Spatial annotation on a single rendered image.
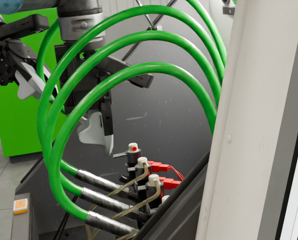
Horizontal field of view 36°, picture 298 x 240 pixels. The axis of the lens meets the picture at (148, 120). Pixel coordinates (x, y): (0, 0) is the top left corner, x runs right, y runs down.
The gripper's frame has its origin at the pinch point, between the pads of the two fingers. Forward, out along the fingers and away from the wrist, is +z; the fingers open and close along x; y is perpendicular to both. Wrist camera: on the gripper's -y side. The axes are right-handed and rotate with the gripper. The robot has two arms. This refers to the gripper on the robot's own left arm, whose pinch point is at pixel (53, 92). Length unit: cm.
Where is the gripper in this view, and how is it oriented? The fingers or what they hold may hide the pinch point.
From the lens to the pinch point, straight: 94.8
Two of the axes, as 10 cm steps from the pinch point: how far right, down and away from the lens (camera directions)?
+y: -6.6, 6.7, 3.4
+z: 6.5, 7.3, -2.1
